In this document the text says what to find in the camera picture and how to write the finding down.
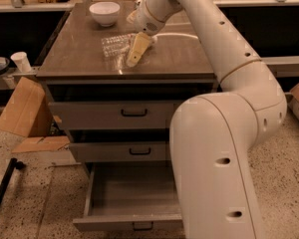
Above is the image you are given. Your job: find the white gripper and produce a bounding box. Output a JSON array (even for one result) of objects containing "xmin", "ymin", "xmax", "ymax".
[{"xmin": 127, "ymin": 0, "xmax": 165, "ymax": 67}]

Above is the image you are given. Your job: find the flat cardboard piece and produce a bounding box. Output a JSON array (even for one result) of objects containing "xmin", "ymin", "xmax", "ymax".
[{"xmin": 12, "ymin": 135, "xmax": 70, "ymax": 153}]

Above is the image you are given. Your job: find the grey drawer cabinet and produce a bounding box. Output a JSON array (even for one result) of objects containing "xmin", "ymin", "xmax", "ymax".
[{"xmin": 35, "ymin": 0, "xmax": 220, "ymax": 233}]

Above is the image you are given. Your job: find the white paper cup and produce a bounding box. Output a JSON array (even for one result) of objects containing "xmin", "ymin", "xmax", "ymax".
[{"xmin": 11, "ymin": 52, "xmax": 32, "ymax": 73}]

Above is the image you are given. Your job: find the bottom grey drawer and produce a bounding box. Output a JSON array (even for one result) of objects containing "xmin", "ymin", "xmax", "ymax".
[{"xmin": 73, "ymin": 161, "xmax": 182, "ymax": 232}]

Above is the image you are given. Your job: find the white ceramic bowl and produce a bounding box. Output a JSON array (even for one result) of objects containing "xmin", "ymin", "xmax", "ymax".
[{"xmin": 89, "ymin": 2, "xmax": 121, "ymax": 27}]

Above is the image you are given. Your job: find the clear plastic water bottle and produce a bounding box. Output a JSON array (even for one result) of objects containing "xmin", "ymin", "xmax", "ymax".
[{"xmin": 101, "ymin": 33, "xmax": 157, "ymax": 59}]

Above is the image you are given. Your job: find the top grey drawer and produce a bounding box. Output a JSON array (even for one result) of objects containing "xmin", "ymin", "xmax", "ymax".
[{"xmin": 49, "ymin": 101, "xmax": 180, "ymax": 130}]

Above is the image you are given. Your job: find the brown cardboard box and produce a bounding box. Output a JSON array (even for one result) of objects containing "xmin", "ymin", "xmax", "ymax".
[{"xmin": 0, "ymin": 77, "xmax": 52, "ymax": 137}]

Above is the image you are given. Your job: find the grey drawer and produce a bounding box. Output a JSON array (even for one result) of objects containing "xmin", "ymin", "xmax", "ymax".
[
  {"xmin": 70, "ymin": 141, "xmax": 170, "ymax": 162},
  {"xmin": 49, "ymin": 101, "xmax": 180, "ymax": 130},
  {"xmin": 73, "ymin": 161, "xmax": 182, "ymax": 232}
]

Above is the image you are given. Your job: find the middle grey drawer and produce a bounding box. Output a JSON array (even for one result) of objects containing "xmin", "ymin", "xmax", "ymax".
[{"xmin": 70, "ymin": 141, "xmax": 170, "ymax": 162}]

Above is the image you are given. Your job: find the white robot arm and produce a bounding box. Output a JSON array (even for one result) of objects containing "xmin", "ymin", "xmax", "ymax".
[{"xmin": 131, "ymin": 0, "xmax": 287, "ymax": 239}]

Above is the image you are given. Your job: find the black metal stand leg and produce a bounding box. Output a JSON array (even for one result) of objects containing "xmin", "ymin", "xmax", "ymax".
[{"xmin": 0, "ymin": 158, "xmax": 25, "ymax": 205}]

